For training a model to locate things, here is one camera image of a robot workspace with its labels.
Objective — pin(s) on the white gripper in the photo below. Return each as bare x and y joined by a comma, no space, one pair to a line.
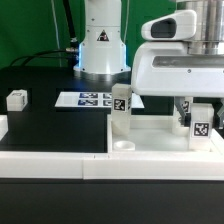
165,69

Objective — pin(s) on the white square tabletop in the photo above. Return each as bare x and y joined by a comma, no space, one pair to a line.
154,134

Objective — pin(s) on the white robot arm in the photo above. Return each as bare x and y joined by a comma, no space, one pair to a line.
102,54

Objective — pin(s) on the white marker plate with tags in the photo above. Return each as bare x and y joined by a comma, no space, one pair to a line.
84,99

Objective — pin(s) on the white U-shaped obstacle fence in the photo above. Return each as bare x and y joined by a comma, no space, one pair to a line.
112,165

